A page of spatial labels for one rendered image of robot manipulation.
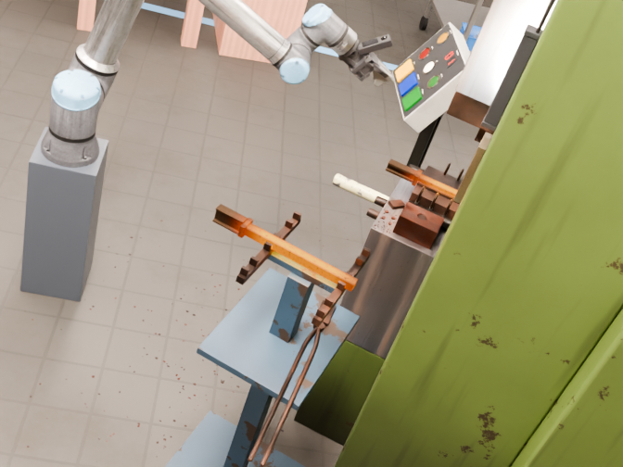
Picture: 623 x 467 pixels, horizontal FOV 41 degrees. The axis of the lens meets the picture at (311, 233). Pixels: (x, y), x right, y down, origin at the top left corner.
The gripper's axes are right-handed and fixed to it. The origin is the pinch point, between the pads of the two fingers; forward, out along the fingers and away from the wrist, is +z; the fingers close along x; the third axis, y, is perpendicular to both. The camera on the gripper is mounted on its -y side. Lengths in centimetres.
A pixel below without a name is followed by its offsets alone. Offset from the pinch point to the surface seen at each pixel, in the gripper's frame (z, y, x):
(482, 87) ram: -12, -32, 61
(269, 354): -15, 47, 102
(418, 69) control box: 11.1, -4.6, -14.4
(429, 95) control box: 11.1, -5.7, 5.6
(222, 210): -45, 32, 81
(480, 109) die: -5, -26, 57
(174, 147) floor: -2, 125, -91
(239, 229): -40, 31, 86
